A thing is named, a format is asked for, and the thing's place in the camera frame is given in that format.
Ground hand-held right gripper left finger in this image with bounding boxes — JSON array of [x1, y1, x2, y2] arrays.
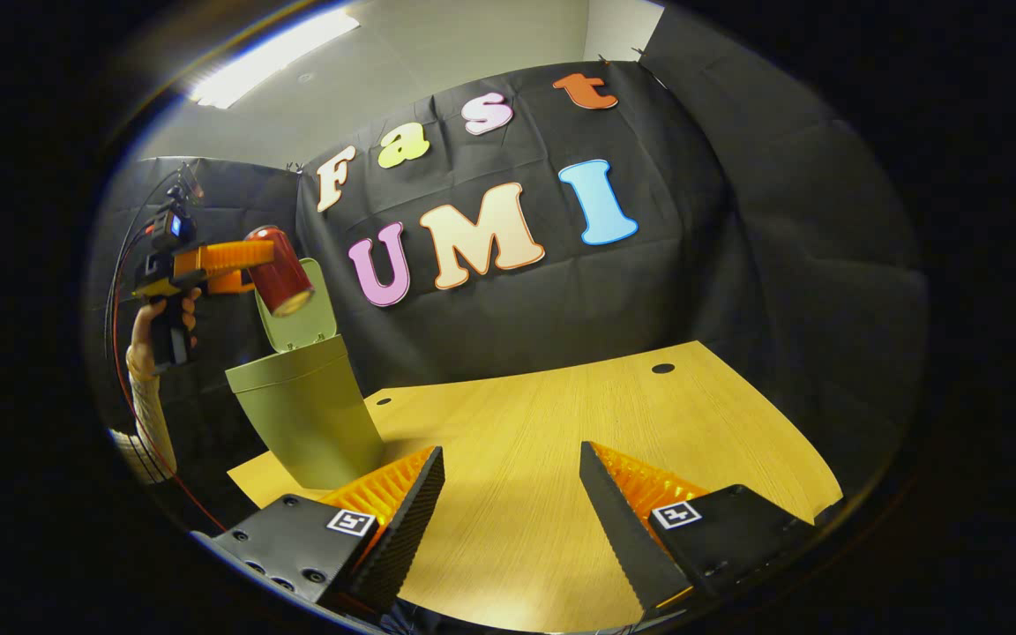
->
[[192, 445, 445, 618]]

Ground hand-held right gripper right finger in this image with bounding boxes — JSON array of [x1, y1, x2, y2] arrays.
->
[[579, 441, 826, 618]]

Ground red pop can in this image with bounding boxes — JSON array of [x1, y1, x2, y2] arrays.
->
[[243, 226, 315, 317]]

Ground green desktop garbage bin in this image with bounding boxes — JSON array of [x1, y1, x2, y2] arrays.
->
[[226, 258, 385, 490]]

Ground wooden desktop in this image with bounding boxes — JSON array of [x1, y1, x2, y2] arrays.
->
[[226, 340, 844, 632]]

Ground ceiling light panel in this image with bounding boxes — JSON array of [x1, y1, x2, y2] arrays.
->
[[186, 9, 361, 110]]

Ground black backdrop cloth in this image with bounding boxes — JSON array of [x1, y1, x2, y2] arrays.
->
[[85, 9, 930, 495]]

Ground red cable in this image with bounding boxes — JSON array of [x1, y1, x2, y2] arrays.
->
[[111, 256, 228, 532]]

